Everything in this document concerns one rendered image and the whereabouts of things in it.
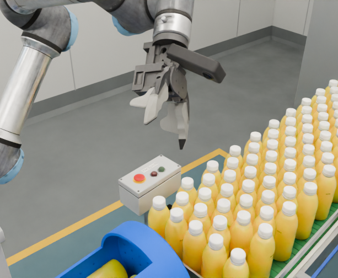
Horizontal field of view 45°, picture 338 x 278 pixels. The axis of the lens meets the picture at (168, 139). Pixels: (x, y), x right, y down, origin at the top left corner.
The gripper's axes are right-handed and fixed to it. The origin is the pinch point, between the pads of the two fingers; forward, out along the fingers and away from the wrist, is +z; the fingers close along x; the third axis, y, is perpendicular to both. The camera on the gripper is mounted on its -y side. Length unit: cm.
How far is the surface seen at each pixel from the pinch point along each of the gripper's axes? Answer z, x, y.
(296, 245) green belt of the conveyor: 11, -83, -10
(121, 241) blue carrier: 17.4, -34.5, 28.7
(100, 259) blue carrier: 23, -32, 33
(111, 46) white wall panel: -173, -230, 194
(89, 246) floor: 18, -152, 125
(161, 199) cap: 4, -48, 25
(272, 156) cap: -18, -76, -2
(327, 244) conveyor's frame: 10, -88, -19
